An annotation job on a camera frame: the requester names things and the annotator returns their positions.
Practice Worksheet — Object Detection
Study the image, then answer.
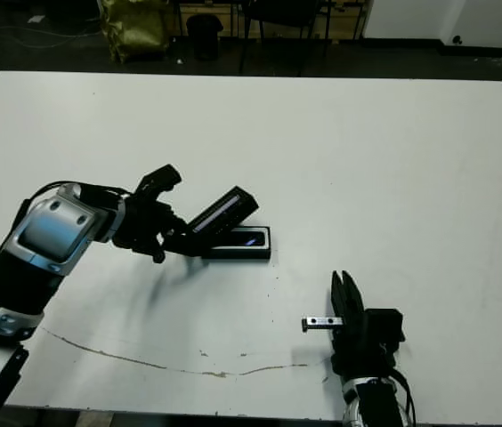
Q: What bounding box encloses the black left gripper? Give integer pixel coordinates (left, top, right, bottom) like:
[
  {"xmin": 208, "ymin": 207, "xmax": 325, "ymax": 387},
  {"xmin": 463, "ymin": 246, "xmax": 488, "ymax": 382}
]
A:
[{"xmin": 111, "ymin": 194, "xmax": 210, "ymax": 264}]

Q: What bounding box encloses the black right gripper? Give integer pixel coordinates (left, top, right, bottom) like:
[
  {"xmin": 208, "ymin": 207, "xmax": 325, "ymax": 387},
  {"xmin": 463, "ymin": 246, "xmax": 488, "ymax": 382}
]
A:
[{"xmin": 302, "ymin": 269, "xmax": 398, "ymax": 381}]

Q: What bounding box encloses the black printed box lid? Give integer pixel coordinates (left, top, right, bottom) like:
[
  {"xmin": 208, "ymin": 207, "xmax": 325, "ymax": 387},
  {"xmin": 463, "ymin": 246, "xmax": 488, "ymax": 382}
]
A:
[{"xmin": 186, "ymin": 185, "xmax": 260, "ymax": 239}]

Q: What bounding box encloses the black rectangular camera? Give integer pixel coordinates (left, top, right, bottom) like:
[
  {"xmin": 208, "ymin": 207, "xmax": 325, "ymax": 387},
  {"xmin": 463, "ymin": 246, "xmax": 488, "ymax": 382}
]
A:
[{"xmin": 228, "ymin": 228, "xmax": 268, "ymax": 248}]

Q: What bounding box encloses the black box with white insert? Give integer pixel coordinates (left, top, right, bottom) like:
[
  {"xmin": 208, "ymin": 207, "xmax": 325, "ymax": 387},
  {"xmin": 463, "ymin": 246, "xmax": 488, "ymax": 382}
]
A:
[{"xmin": 199, "ymin": 225, "xmax": 273, "ymax": 262}]

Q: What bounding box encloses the black trash bin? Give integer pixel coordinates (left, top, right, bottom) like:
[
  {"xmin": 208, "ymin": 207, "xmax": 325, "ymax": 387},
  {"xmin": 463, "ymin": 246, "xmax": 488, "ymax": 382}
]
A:
[{"xmin": 186, "ymin": 14, "xmax": 225, "ymax": 62}]

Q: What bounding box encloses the yellow-green plastic bag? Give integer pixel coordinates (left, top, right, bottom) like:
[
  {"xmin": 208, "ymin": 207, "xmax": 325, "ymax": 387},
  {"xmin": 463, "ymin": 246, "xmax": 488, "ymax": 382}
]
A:
[{"xmin": 100, "ymin": 0, "xmax": 171, "ymax": 64}]

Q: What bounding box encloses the black office chair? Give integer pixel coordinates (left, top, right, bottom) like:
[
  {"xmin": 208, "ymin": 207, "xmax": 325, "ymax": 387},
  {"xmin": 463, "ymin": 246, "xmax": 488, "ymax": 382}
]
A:
[{"xmin": 239, "ymin": 0, "xmax": 333, "ymax": 77}]

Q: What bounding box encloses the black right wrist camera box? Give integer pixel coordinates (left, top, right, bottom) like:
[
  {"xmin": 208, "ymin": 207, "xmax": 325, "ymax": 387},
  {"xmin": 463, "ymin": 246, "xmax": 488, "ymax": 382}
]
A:
[{"xmin": 363, "ymin": 307, "xmax": 407, "ymax": 353}]

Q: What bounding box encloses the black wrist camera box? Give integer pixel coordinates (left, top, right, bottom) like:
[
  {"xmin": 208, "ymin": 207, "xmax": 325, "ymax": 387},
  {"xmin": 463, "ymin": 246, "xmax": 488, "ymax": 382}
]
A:
[
  {"xmin": 136, "ymin": 163, "xmax": 184, "ymax": 197},
  {"xmin": 363, "ymin": 307, "xmax": 407, "ymax": 353}
]

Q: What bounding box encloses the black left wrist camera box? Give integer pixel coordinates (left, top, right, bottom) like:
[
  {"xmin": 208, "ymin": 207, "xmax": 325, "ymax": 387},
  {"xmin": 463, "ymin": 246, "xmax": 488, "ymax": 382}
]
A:
[{"xmin": 136, "ymin": 163, "xmax": 184, "ymax": 197}]

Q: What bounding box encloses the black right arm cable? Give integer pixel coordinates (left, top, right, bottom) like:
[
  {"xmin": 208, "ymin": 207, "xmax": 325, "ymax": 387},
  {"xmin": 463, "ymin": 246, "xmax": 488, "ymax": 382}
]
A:
[{"xmin": 389, "ymin": 367, "xmax": 417, "ymax": 427}]

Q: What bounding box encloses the white floor cable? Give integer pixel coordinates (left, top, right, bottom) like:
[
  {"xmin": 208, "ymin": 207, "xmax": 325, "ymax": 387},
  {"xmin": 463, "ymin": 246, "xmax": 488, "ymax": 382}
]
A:
[{"xmin": 0, "ymin": 25, "xmax": 105, "ymax": 49}]

